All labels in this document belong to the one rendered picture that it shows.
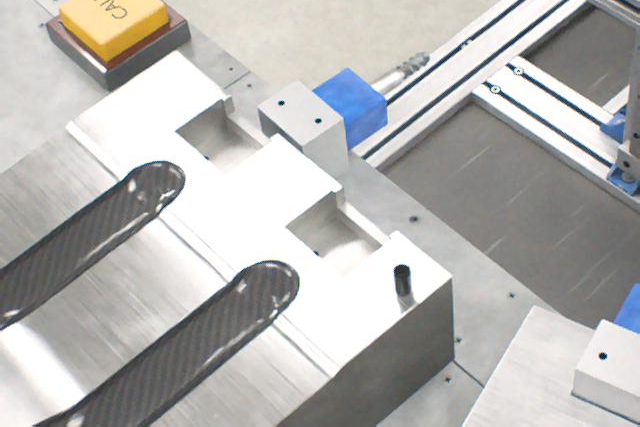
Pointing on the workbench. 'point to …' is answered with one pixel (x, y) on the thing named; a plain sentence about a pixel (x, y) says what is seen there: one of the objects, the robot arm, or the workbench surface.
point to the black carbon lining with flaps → (150, 376)
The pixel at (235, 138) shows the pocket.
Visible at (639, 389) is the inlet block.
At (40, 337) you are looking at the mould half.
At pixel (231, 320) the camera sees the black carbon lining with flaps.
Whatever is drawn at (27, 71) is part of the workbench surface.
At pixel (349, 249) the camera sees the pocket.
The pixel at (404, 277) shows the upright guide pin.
